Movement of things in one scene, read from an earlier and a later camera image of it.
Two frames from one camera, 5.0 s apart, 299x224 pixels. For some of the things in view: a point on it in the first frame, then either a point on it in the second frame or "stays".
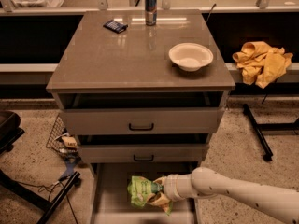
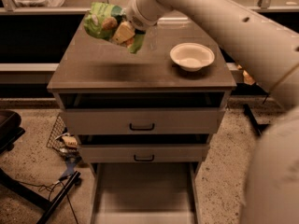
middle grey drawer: [143, 148] stays
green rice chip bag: [139, 189] -> [93, 19]
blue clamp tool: [70, 160] stays
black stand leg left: [39, 199] stays
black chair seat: [9, 130] stays
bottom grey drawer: [110, 201] stays
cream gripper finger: [159, 199] -> [123, 33]
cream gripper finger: [161, 180] -> [109, 23]
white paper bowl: [191, 56] stays
